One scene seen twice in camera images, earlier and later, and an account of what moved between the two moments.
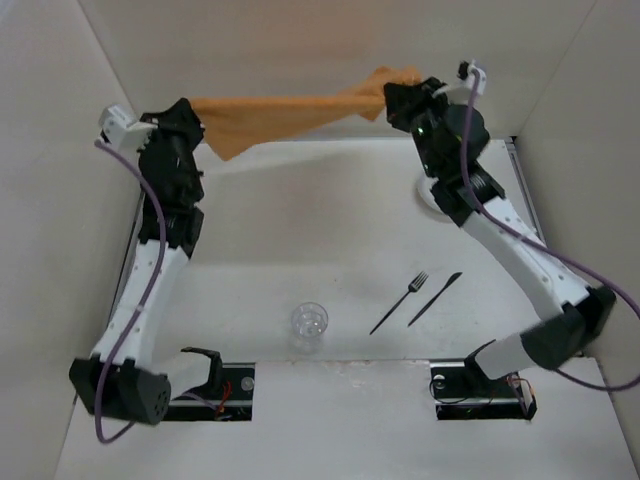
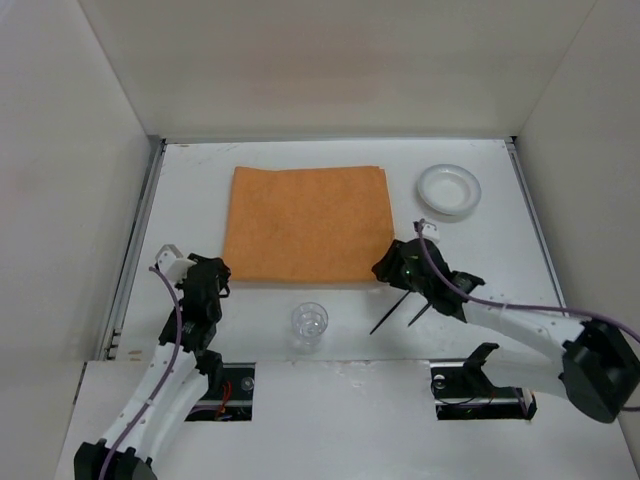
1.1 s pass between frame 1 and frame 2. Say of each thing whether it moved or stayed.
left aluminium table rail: stayed
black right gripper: moved
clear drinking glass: stayed
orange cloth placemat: moved
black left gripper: moved
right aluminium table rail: stayed
